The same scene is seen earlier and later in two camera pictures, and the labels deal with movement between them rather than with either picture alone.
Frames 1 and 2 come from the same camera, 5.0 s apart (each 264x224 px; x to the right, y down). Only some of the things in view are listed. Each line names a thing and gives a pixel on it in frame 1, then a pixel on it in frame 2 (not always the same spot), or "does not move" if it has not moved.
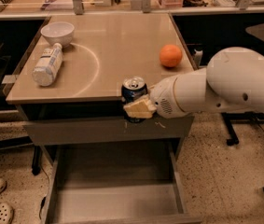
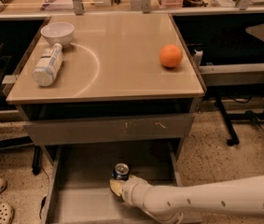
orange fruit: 171,55 does not move
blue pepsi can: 132,89 to 121,172
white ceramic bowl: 59,33 does not move
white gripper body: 163,97 to 129,186
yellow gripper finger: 141,108 to 117,185
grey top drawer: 153,129 does not move
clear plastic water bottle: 48,65 does not move
